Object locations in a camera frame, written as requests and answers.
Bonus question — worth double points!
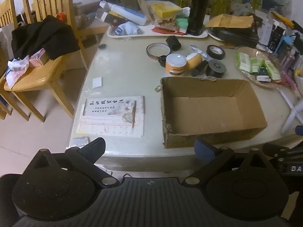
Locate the blue white patterned stick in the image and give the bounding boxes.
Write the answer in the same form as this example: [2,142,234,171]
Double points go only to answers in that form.
[189,45,214,62]

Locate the black zip case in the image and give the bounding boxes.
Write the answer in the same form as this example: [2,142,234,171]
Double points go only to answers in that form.
[212,27,260,46]

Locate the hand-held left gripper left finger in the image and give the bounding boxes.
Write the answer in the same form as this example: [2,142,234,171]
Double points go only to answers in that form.
[30,137,120,188]

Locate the white plastic stand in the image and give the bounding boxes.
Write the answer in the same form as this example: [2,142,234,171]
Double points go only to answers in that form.
[279,89,303,133]

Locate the wicker basket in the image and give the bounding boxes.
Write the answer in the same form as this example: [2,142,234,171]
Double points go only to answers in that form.
[234,47,294,89]

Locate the pink box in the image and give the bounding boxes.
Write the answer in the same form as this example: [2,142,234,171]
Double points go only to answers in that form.
[29,48,50,67]

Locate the brown thin tape ring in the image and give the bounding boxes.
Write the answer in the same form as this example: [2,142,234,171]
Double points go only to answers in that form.
[146,43,171,59]

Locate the black tissue pack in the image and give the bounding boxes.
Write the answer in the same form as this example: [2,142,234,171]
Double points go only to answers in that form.
[257,66,271,82]

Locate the calligraphy printed booklet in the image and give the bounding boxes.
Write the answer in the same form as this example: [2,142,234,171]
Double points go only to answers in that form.
[76,96,145,138]

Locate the black thermos flask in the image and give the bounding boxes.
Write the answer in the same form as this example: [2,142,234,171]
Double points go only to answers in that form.
[187,0,212,36]

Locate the white lotion bottle blue label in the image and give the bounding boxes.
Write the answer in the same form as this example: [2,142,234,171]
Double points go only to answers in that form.
[99,1,147,26]

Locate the brown paper bag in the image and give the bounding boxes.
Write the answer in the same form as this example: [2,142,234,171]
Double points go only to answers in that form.
[137,0,155,21]

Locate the small green tissue pack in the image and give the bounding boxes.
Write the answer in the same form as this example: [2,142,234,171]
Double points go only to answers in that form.
[250,58,265,74]
[264,60,282,81]

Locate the crumpled brown paper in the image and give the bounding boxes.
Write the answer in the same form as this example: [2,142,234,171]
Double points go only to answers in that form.
[154,15,180,30]

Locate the white plastic tray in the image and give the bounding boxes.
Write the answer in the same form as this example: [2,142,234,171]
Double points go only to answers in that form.
[107,24,209,38]

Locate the black cloth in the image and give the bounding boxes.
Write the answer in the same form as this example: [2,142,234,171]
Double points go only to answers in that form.
[11,15,81,61]

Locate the small black cube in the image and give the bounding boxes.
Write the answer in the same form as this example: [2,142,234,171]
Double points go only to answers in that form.
[191,61,209,76]

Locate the brown paper envelope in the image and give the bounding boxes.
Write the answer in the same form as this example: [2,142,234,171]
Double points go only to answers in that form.
[205,14,254,28]

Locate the green sponge block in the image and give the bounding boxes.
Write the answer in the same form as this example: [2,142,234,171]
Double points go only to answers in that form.
[176,17,190,33]

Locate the wooden chair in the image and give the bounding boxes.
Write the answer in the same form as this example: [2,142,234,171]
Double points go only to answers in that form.
[0,0,22,121]
[9,0,88,123]

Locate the white plastic bag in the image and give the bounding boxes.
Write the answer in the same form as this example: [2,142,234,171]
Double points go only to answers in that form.
[4,55,30,87]

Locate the white jar with orange label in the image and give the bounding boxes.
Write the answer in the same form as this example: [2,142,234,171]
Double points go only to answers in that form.
[165,53,187,76]

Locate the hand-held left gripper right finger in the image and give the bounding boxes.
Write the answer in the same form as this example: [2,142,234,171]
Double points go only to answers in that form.
[182,138,273,187]

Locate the pile of small boxes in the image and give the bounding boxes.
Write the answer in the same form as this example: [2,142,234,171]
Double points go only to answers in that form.
[258,10,303,61]

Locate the yellow and white jar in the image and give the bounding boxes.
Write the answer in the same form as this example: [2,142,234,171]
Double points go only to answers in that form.
[186,52,203,71]

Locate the black and yellow box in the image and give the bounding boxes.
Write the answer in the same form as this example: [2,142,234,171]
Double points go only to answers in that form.
[102,12,129,26]

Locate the black short cylinder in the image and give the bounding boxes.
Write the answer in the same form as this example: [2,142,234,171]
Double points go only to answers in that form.
[165,35,182,51]

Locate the red packet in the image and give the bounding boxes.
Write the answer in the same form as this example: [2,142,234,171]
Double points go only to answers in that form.
[151,27,188,36]

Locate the small white card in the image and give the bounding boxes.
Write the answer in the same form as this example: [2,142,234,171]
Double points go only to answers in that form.
[92,77,104,89]

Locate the black electrical tape roll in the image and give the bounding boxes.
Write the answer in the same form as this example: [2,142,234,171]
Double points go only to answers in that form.
[206,45,226,60]

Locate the light blue sock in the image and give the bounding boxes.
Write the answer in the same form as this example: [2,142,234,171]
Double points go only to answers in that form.
[116,21,143,36]

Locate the white plate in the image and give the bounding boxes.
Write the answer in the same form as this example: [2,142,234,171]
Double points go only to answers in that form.
[207,27,222,41]

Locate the large green white tissue pack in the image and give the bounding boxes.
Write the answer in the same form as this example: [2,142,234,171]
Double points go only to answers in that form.
[235,52,252,73]

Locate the rope tied vase with stems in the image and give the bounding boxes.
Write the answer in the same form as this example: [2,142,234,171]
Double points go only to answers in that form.
[210,0,232,17]

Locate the yellow cardboard box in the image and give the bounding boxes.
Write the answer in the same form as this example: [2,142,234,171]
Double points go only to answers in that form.
[149,2,183,18]

